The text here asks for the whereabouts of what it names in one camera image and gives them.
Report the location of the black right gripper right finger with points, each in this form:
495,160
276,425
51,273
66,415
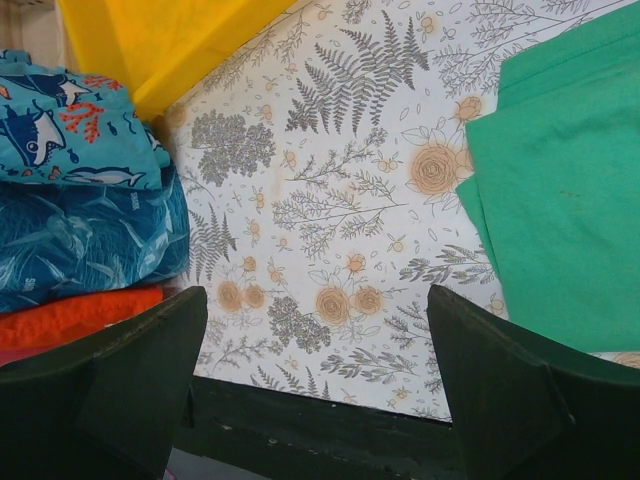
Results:
526,407

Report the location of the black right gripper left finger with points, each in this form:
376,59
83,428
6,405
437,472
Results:
106,406

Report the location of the blue shark print shorts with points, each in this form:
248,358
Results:
65,128

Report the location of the orange garment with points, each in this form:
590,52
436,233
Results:
51,326

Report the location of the dark blue leaf print garment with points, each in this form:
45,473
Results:
59,242

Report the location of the green folded cloth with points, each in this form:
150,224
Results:
555,192

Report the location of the floral table mat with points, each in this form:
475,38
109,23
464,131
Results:
320,163

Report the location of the yellow plastic tray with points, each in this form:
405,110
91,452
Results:
158,50

